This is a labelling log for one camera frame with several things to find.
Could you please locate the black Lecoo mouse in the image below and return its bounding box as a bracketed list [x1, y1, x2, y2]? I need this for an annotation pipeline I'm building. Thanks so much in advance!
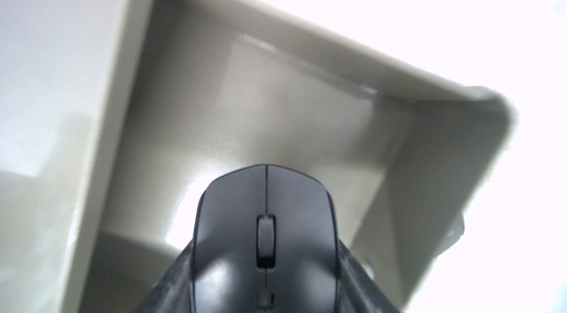
[191, 165, 340, 312]

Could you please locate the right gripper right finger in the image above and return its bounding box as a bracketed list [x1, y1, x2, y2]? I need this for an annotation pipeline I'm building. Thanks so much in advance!
[338, 242, 400, 313]

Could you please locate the olive green top drawer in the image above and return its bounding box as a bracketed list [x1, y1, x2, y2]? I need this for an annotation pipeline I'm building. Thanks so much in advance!
[79, 0, 509, 312]

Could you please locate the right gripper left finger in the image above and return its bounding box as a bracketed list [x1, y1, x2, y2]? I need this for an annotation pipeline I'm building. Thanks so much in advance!
[133, 242, 193, 313]

